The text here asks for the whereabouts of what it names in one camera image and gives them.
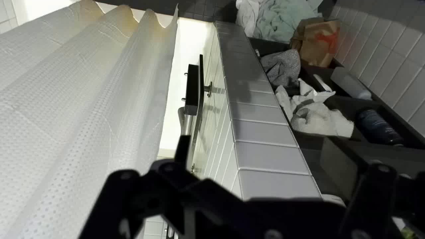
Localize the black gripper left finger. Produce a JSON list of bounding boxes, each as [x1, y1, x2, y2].
[[79, 105, 250, 239]]

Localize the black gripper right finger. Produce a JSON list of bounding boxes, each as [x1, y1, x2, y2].
[[338, 161, 399, 239]]

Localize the black shelf unit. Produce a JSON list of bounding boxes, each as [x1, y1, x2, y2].
[[248, 37, 425, 203]]

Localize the translucent white plastic bottle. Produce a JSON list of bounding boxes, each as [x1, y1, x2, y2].
[[330, 65, 375, 102]]

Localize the white shower curtain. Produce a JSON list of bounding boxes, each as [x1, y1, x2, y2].
[[0, 0, 181, 239]]

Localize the grey crumpled cloth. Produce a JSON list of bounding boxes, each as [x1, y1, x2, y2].
[[259, 48, 303, 89]]

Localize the white crumpled cloth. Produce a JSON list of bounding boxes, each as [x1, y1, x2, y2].
[[234, 0, 263, 37]]

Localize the teal crumpled cloth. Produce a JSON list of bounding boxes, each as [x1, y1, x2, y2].
[[254, 0, 326, 44]]

